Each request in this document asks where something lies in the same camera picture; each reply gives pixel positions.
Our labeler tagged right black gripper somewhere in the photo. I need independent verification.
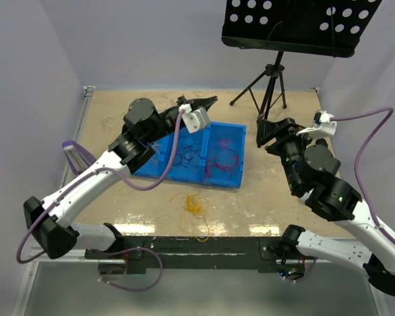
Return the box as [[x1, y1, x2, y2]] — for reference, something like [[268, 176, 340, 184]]
[[255, 117, 317, 192]]

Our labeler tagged blue three-compartment plastic bin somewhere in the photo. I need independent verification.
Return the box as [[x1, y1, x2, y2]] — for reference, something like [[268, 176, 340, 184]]
[[131, 120, 247, 189]]

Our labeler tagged dark purple wire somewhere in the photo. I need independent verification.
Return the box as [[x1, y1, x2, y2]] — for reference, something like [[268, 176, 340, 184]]
[[172, 140, 203, 169]]

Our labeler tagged yellow wire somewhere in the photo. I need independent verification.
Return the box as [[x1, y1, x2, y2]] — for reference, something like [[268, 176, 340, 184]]
[[169, 192, 211, 244]]

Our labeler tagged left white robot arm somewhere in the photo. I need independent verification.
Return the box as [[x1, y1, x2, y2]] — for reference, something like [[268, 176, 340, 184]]
[[23, 96, 218, 259]]

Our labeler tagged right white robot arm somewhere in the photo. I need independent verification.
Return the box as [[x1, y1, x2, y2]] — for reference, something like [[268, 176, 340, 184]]
[[256, 117, 395, 297]]

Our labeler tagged black music stand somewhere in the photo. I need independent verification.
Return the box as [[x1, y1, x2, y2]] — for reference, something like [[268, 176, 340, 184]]
[[221, 0, 380, 117]]

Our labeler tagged purple metronome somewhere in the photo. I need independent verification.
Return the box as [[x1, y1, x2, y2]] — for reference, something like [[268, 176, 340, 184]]
[[62, 140, 97, 177]]

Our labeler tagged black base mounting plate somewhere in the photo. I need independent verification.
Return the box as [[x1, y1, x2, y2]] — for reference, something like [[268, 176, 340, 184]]
[[85, 236, 303, 274]]

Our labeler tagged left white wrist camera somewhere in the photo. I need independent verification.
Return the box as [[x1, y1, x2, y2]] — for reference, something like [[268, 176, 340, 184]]
[[179, 104, 211, 134]]

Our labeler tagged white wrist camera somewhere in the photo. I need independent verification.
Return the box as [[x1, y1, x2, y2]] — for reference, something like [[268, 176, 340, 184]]
[[296, 110, 337, 140], [179, 104, 211, 134]]

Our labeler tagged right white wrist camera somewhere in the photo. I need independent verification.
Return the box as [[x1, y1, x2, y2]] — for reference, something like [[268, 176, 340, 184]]
[[296, 110, 337, 140]]

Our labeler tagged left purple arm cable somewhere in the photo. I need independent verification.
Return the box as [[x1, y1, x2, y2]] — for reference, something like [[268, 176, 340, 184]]
[[16, 110, 185, 264]]

